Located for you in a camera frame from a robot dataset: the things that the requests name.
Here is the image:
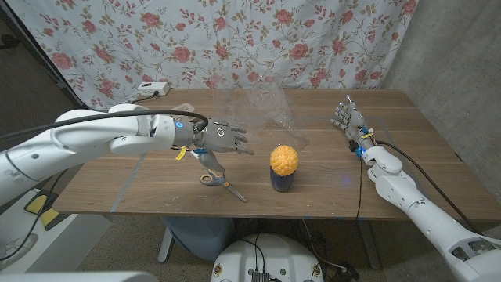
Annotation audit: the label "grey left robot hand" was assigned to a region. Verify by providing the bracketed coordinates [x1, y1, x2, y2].
[193, 118, 255, 175]

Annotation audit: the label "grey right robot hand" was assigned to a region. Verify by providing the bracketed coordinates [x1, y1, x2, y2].
[330, 94, 372, 143]

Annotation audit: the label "orange grey handled scissors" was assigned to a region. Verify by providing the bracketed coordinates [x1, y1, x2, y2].
[200, 168, 248, 204]

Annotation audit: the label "transparent cling film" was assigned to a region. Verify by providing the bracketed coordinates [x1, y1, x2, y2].
[211, 76, 310, 152]

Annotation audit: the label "beige egg carton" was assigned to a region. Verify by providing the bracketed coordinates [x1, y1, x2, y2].
[166, 103, 196, 118]

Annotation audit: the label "bumpy orange ball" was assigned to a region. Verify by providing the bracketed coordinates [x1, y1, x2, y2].
[269, 145, 300, 177]

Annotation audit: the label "dark cup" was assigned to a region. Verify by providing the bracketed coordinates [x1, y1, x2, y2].
[269, 166, 295, 193]

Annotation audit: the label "white power strip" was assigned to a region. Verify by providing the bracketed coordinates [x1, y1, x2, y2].
[137, 81, 171, 97]

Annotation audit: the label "blue grey stool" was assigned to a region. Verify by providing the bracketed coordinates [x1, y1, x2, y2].
[160, 216, 236, 262]

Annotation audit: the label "floral rose curtain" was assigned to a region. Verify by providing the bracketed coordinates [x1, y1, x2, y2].
[5, 0, 420, 110]

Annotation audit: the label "white table leg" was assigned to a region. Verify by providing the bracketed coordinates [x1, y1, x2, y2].
[157, 226, 173, 263]

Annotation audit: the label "grey table leg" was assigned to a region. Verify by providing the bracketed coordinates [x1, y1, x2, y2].
[356, 219, 381, 270]

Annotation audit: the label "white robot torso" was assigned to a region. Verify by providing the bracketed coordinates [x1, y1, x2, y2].
[211, 233, 325, 282]

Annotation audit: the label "white floor platform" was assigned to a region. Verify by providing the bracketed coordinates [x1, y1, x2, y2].
[0, 187, 113, 274]

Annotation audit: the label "yellow black foot pedal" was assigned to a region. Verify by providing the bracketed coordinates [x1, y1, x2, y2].
[23, 190, 60, 229]

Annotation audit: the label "white robot body rim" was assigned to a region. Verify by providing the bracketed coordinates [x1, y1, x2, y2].
[0, 271, 160, 282]

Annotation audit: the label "white sneaker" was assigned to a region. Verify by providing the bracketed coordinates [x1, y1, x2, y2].
[0, 233, 39, 271]

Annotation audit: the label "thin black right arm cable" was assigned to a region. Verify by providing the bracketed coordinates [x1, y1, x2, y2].
[354, 156, 363, 220]

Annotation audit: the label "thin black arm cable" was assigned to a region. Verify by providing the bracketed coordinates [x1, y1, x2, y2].
[354, 156, 363, 220]
[0, 168, 67, 262]

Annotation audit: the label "black power strip cord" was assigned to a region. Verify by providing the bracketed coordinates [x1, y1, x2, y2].
[131, 91, 160, 105]

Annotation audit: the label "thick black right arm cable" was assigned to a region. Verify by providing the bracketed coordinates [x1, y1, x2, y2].
[374, 139, 482, 236]

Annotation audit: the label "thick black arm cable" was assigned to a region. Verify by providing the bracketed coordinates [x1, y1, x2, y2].
[0, 109, 210, 143]
[374, 139, 482, 236]

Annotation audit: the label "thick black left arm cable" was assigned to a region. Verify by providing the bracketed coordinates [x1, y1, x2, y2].
[0, 109, 210, 143]

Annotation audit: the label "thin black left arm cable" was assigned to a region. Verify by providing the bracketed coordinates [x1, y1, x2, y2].
[0, 168, 67, 262]

